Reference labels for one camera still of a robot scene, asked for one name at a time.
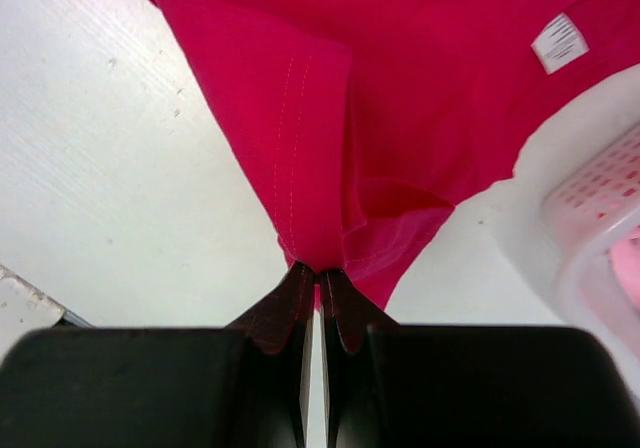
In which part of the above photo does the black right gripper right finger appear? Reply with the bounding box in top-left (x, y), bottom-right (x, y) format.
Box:
top-left (319, 271), bottom-right (639, 447)

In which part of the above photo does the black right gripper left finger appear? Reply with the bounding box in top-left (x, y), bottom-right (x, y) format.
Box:
top-left (1, 263), bottom-right (314, 447)

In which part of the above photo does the crimson red t-shirt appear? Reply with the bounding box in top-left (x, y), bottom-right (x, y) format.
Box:
top-left (149, 0), bottom-right (639, 306)

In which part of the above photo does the white plastic laundry basket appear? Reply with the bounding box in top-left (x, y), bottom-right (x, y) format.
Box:
top-left (500, 66), bottom-right (639, 393)

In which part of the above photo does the light pink t-shirt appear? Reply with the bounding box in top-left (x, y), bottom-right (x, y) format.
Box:
top-left (609, 228), bottom-right (640, 309)

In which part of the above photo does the aluminium table edge rail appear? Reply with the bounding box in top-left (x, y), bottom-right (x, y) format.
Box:
top-left (1, 265), bottom-right (92, 328)

